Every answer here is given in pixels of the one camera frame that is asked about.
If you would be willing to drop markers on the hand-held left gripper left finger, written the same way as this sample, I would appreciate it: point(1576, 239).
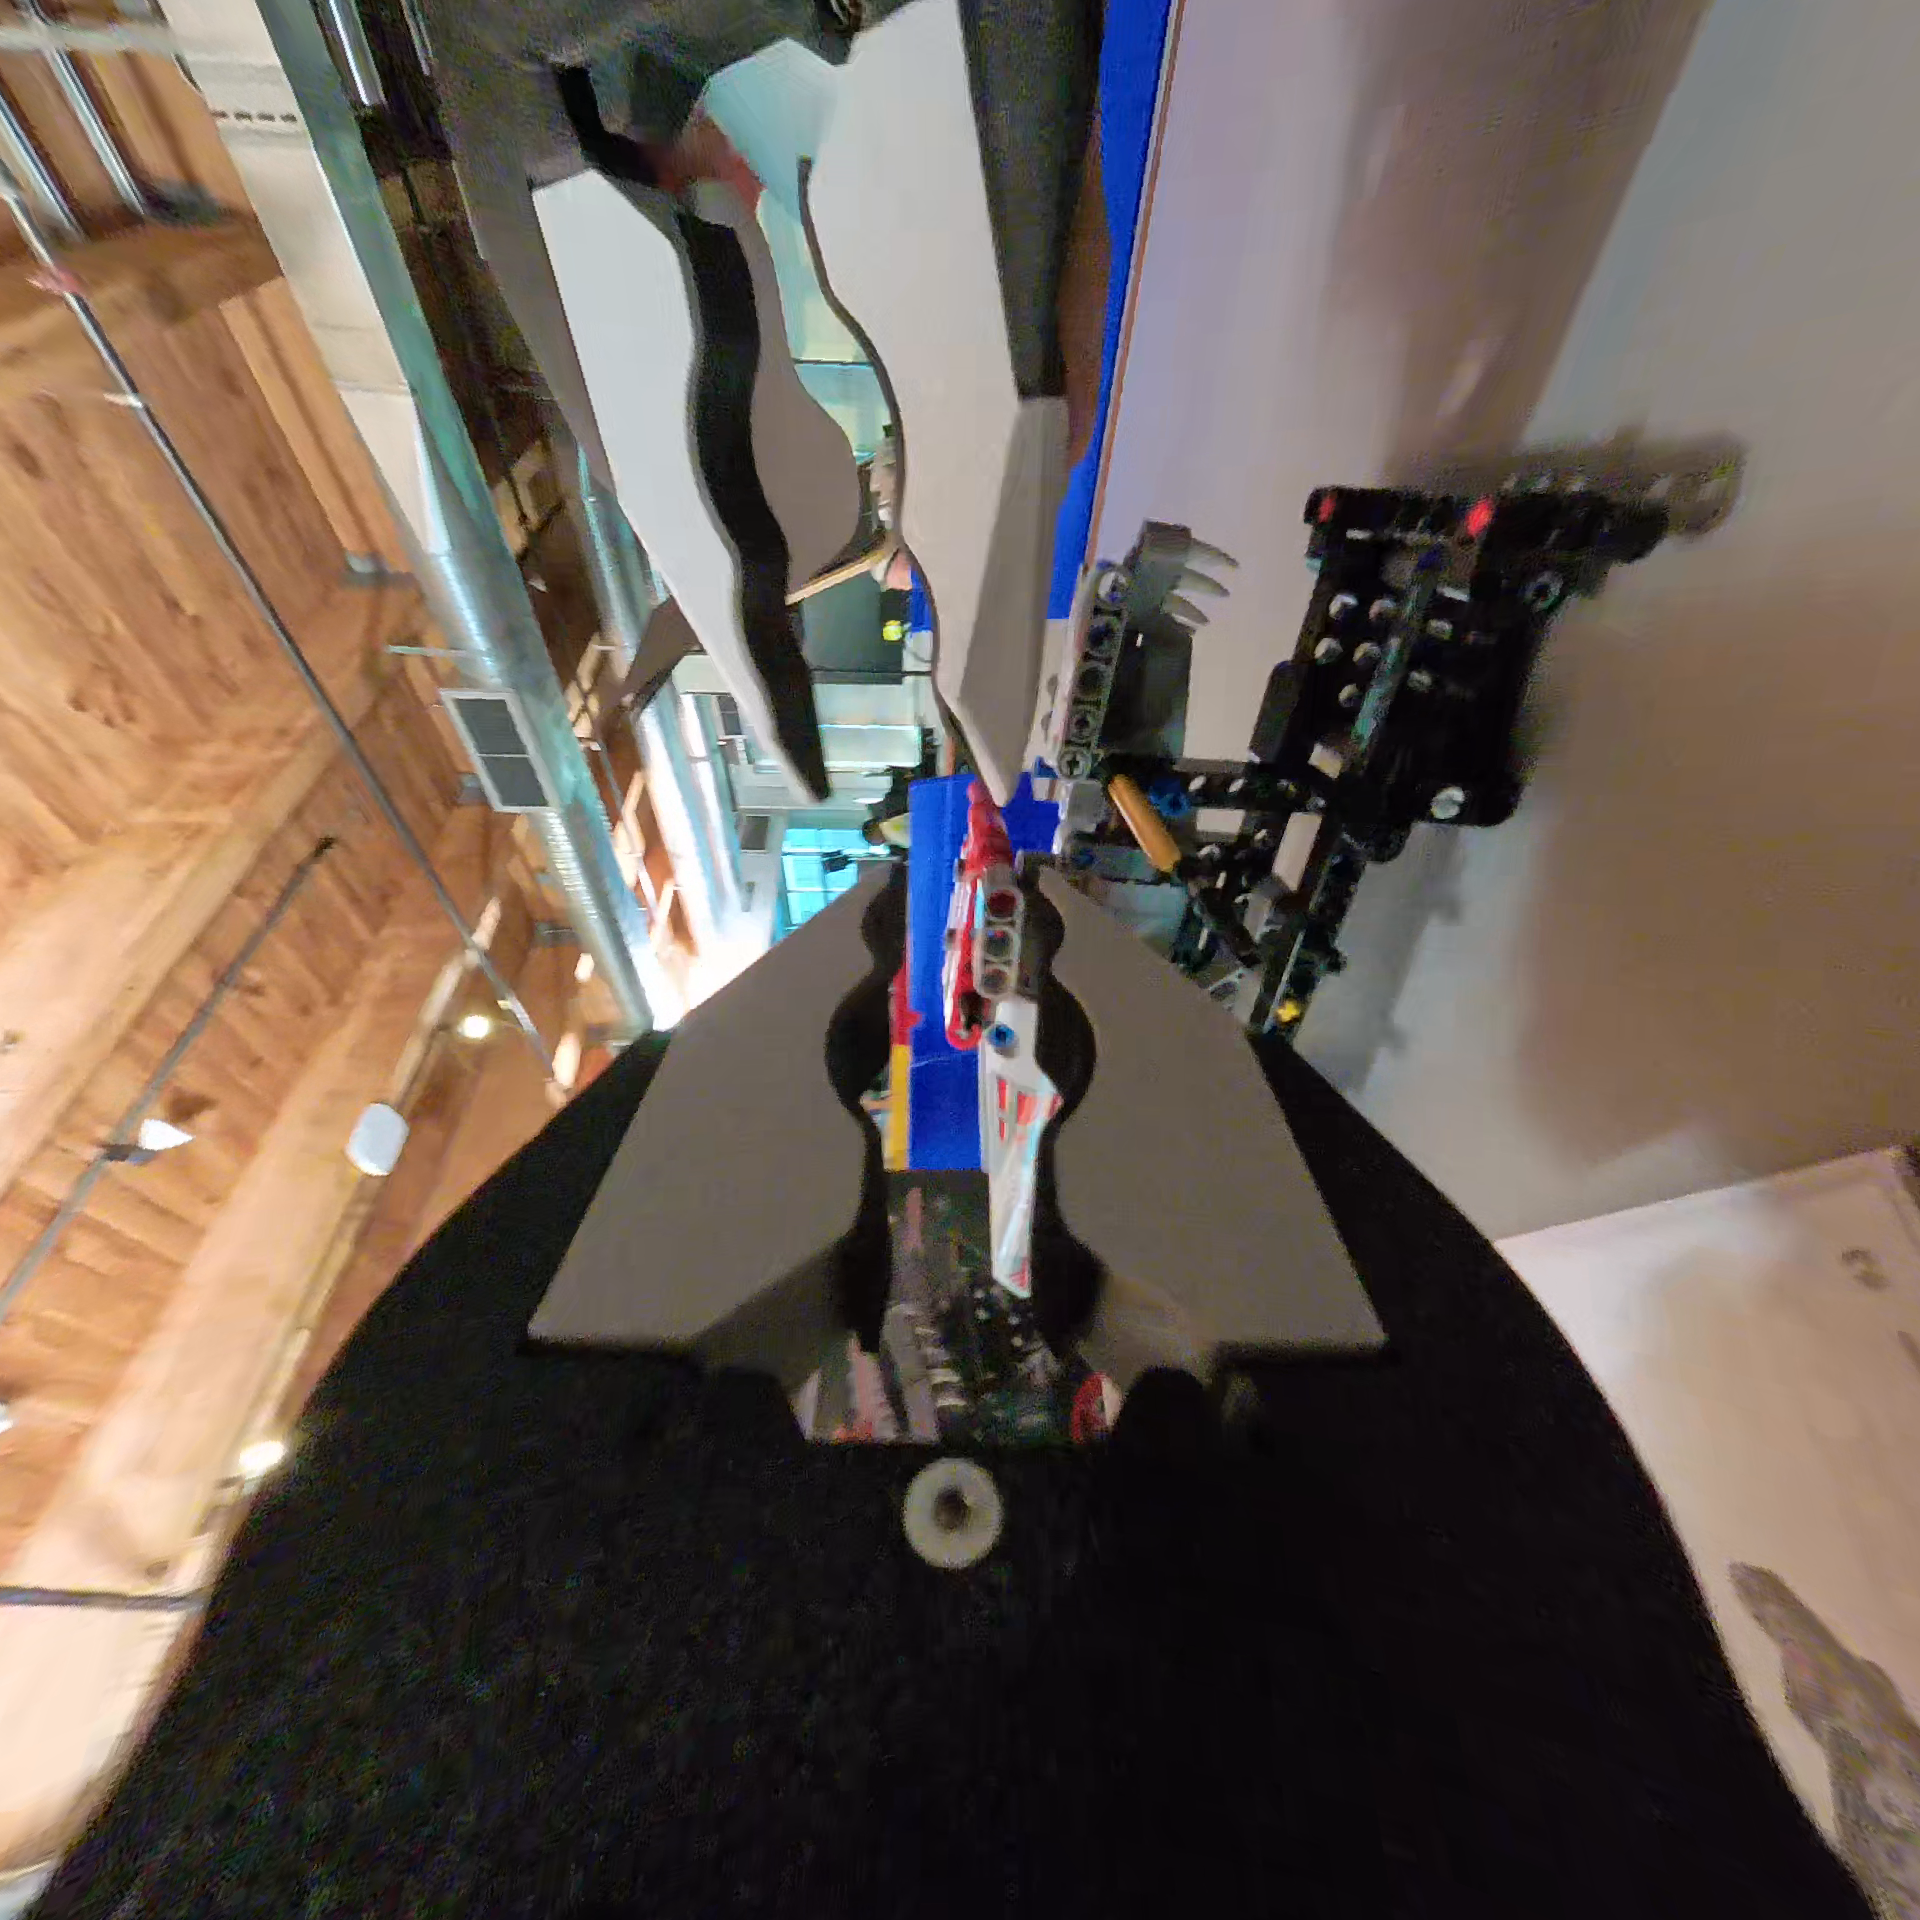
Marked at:
point(704, 1185)

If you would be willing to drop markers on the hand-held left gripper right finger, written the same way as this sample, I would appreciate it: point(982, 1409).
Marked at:
point(1213, 1185)

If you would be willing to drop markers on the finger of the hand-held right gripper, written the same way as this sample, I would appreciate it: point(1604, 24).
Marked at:
point(628, 346)
point(944, 301)

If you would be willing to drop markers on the grey connector brick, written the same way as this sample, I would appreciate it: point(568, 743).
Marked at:
point(1001, 938)

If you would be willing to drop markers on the brick-built toy truck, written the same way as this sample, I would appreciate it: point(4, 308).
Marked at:
point(1410, 645)

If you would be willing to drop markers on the grey desk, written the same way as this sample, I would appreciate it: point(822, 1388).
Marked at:
point(1723, 674)

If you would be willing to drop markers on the black toy set box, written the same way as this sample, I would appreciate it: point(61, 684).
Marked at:
point(944, 1320)

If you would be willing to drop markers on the round ceiling lamp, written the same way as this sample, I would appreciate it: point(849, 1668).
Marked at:
point(473, 1025)

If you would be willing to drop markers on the blue open-front bin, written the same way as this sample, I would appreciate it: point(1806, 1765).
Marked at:
point(937, 974)

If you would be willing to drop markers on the dark angled panel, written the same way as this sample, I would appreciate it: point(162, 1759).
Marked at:
point(660, 661)

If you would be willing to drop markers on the white ceiling access point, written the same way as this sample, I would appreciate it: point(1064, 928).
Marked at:
point(377, 1142)

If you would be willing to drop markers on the louvred white vent grille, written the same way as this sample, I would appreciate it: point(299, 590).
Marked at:
point(496, 750)

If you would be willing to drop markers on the instruction booklet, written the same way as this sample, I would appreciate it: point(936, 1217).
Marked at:
point(1650, 1350)

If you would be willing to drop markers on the white track spotlight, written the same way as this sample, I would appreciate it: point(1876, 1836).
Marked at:
point(149, 1136)

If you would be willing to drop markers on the silver ventilation duct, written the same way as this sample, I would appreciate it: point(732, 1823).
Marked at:
point(483, 623)

